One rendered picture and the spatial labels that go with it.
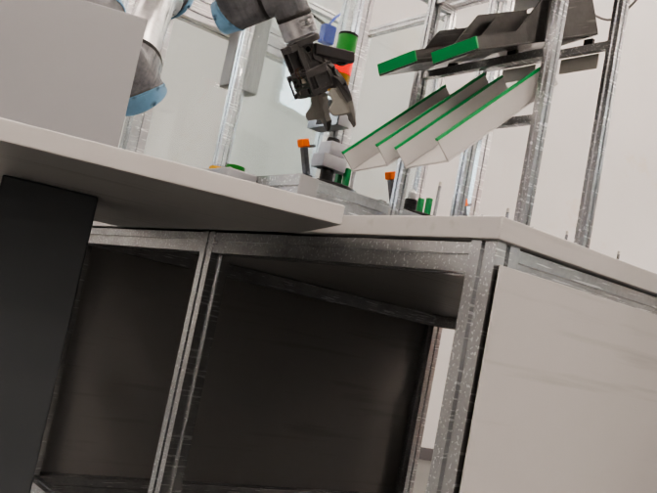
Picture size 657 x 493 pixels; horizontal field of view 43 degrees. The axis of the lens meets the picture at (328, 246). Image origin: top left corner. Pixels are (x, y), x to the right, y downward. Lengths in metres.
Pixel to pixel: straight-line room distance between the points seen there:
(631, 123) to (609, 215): 0.74
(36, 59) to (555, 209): 5.18
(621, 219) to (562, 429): 5.52
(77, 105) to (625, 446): 1.04
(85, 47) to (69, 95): 0.09
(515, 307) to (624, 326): 0.24
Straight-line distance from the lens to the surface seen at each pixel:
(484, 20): 1.68
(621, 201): 6.70
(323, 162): 1.79
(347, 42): 2.12
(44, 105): 1.51
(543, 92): 1.50
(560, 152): 6.43
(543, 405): 1.17
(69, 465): 2.44
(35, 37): 1.54
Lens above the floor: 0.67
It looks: 6 degrees up
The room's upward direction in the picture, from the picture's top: 11 degrees clockwise
